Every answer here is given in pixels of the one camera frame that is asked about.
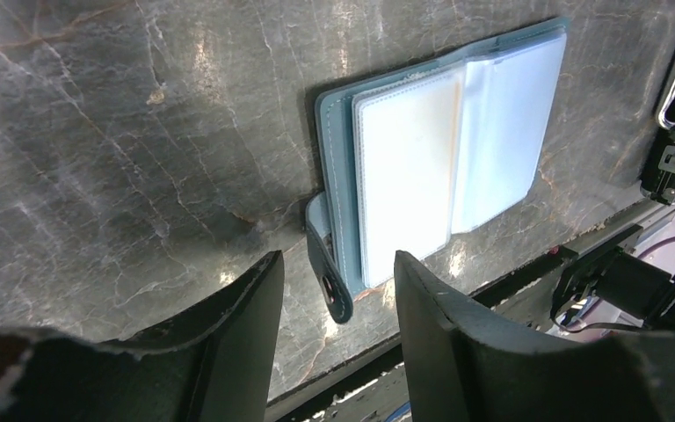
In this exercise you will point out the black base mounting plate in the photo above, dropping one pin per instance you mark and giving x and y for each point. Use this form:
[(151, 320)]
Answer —
[(374, 388)]

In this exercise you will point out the blue leather card holder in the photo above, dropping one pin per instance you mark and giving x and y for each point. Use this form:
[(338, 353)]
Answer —
[(414, 156)]

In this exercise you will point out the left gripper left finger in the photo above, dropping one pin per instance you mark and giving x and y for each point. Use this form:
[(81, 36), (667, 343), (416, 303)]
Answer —
[(210, 362)]

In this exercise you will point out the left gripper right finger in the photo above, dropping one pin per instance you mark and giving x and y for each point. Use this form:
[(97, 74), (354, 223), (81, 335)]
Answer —
[(464, 362)]

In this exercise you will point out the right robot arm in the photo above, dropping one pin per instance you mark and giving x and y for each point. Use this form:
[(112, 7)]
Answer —
[(638, 288)]

